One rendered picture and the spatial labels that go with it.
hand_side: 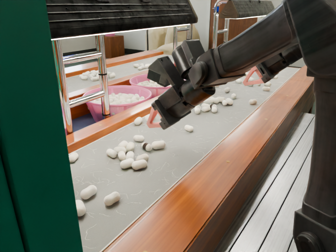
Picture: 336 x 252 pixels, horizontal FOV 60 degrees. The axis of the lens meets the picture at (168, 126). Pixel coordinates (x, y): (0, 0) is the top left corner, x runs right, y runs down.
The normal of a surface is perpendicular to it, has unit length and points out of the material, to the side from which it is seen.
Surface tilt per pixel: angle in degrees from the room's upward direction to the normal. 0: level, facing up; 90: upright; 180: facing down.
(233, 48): 83
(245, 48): 92
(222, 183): 0
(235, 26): 90
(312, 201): 78
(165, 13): 58
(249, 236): 0
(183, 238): 0
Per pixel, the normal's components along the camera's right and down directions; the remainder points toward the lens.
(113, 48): 0.83, 0.22
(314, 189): -0.89, 0.05
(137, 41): -0.57, 0.32
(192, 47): 0.36, -0.39
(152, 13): 0.71, -0.32
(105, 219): 0.00, -0.92
